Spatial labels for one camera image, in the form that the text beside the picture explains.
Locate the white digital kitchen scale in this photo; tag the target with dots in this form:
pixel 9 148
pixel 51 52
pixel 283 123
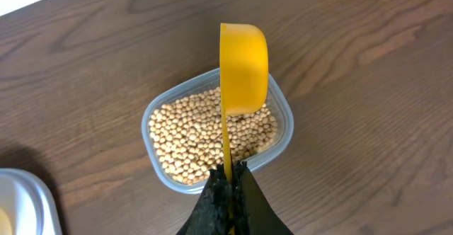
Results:
pixel 27 205

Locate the clear plastic container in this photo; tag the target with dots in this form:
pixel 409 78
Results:
pixel 275 100

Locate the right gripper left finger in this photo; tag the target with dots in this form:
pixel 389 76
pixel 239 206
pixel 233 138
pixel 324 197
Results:
pixel 211 215

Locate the soybeans in container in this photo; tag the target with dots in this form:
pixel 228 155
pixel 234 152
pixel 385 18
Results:
pixel 187 135

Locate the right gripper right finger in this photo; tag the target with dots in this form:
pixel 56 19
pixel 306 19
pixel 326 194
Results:
pixel 252 213

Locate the yellow measuring scoop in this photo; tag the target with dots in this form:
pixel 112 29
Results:
pixel 243 63

